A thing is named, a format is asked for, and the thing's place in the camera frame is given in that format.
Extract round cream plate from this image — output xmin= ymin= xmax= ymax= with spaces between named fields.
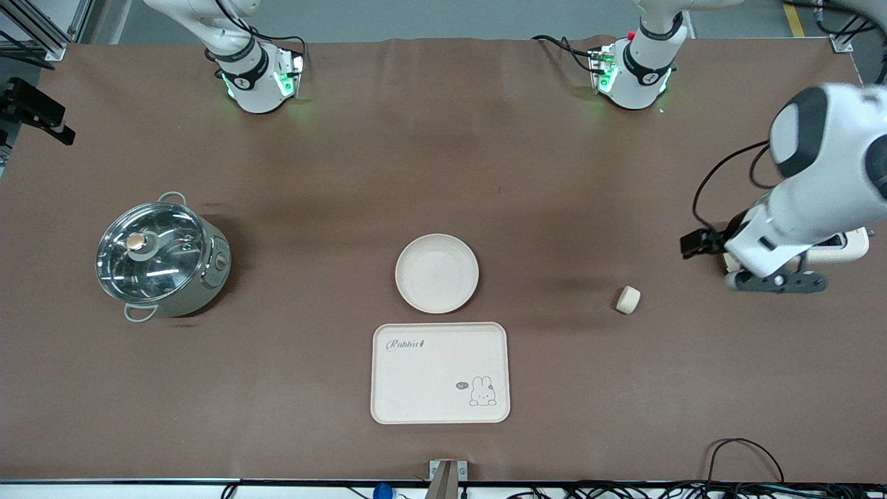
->
xmin=395 ymin=234 xmax=480 ymax=315

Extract cream rabbit print tray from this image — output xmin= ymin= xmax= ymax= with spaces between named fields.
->
xmin=371 ymin=322 xmax=511 ymax=425

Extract cream two-slot toaster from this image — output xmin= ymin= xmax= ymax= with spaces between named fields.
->
xmin=723 ymin=227 xmax=871 ymax=275

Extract glass pot lid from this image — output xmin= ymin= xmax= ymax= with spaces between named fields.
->
xmin=96 ymin=202 xmax=208 ymax=301

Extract silver electric cooking pot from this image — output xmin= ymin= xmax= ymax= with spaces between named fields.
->
xmin=97 ymin=192 xmax=233 ymax=324

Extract brown table cover mat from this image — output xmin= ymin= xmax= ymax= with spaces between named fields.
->
xmin=0 ymin=37 xmax=887 ymax=484

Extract aluminium profile frame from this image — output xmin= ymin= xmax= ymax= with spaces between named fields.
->
xmin=0 ymin=0 xmax=95 ymax=64

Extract black right arm base cable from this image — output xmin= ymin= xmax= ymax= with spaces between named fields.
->
xmin=213 ymin=0 xmax=308 ymax=60

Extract black arm base cable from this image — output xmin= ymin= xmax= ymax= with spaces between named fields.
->
xmin=532 ymin=34 xmax=598 ymax=74
xmin=213 ymin=0 xmax=308 ymax=60

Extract black left arm base cable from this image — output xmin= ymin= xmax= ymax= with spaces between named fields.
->
xmin=532 ymin=34 xmax=598 ymax=74

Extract tangled black cable bundle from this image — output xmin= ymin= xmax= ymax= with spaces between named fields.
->
xmin=506 ymin=480 xmax=887 ymax=499

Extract black overhead cables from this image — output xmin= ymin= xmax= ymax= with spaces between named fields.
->
xmin=783 ymin=0 xmax=887 ymax=44

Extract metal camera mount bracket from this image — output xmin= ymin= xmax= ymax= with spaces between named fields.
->
xmin=428 ymin=459 xmax=468 ymax=499

